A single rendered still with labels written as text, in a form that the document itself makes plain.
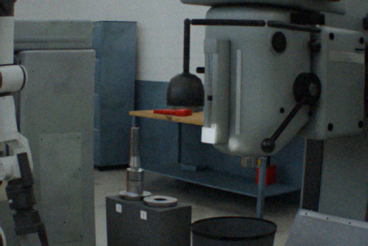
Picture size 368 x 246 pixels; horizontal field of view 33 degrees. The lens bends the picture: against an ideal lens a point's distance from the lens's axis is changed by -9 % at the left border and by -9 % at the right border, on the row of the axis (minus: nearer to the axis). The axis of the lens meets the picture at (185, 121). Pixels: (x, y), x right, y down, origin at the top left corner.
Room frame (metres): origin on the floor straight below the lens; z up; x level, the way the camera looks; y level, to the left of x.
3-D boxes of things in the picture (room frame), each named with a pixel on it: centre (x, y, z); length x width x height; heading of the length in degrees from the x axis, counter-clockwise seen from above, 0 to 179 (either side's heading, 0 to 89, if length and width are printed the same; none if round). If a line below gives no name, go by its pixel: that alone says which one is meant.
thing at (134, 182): (1.78, 0.13, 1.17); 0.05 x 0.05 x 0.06
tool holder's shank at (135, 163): (1.78, 0.13, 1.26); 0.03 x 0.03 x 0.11
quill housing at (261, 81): (1.42, -0.15, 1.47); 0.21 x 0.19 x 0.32; 39
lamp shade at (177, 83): (1.27, 0.00, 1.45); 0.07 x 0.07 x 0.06
